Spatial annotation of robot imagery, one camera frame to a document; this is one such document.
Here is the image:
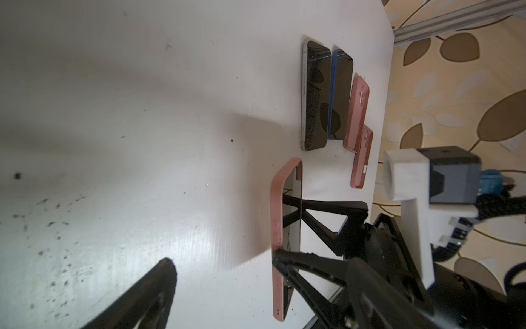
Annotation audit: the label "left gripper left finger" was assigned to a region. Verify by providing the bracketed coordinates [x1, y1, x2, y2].
[84, 258, 178, 328]

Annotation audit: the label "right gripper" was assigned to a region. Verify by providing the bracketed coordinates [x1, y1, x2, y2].
[272, 199, 436, 328]

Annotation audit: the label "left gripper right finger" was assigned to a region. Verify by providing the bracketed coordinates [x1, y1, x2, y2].
[346, 258, 436, 328]

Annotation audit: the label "pink phone case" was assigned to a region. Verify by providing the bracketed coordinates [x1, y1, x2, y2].
[350, 125, 374, 189]
[343, 74, 370, 153]

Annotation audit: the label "phone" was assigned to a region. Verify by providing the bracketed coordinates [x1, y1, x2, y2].
[301, 40, 332, 152]
[270, 158, 303, 322]
[328, 49, 354, 140]

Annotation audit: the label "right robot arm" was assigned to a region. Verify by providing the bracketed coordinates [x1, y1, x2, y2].
[271, 158, 525, 328]

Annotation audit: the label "aluminium frame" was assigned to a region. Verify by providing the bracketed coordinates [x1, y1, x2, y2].
[393, 0, 525, 45]

